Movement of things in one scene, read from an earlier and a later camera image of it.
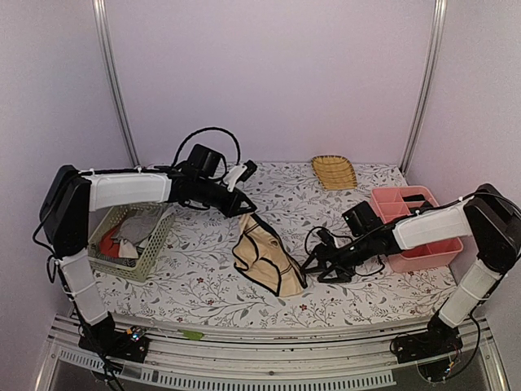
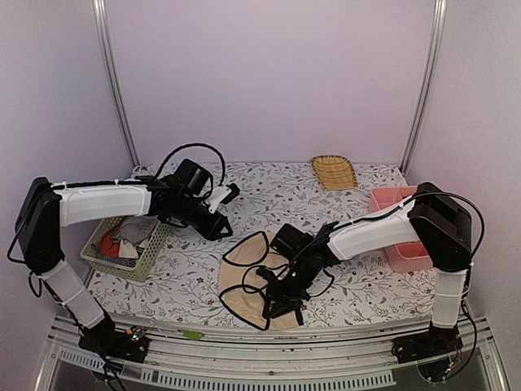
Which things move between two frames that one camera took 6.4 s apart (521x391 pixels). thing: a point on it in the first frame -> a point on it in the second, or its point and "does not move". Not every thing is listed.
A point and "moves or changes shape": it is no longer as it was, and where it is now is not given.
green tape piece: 192,335 does not move
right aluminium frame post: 432,59 does not move
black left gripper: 233,209 -> 211,231
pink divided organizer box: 398,202 does not move
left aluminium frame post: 101,27 does not move
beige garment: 269,265 moves or changes shape
